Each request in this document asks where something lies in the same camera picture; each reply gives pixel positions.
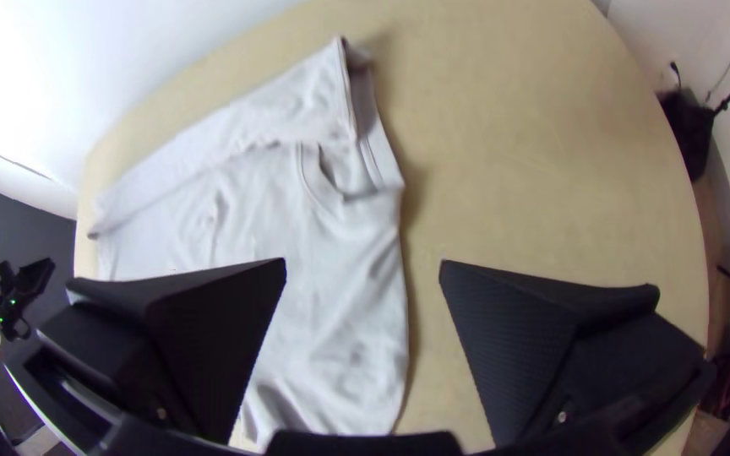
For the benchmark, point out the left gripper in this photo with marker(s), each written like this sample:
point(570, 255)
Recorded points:
point(35, 277)

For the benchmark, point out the white t-shirt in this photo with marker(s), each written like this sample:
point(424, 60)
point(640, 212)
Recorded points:
point(314, 253)

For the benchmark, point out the black bag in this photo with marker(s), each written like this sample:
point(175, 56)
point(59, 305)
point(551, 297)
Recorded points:
point(688, 133)

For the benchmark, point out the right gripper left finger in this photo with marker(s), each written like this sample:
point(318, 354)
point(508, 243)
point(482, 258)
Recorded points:
point(200, 342)

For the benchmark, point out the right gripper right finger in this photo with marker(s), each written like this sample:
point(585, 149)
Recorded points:
point(530, 342)

